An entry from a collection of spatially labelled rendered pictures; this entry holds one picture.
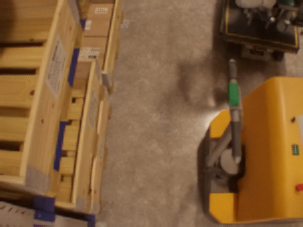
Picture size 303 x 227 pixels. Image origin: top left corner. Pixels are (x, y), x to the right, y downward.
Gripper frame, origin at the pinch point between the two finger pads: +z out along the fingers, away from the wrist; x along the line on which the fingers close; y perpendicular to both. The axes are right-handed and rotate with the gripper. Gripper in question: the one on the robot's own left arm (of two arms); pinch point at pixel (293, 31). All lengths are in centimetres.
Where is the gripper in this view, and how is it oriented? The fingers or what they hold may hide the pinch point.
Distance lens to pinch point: 238.1
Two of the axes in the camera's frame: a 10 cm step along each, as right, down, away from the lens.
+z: 0.2, 3.8, 9.2
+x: 9.9, 1.5, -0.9
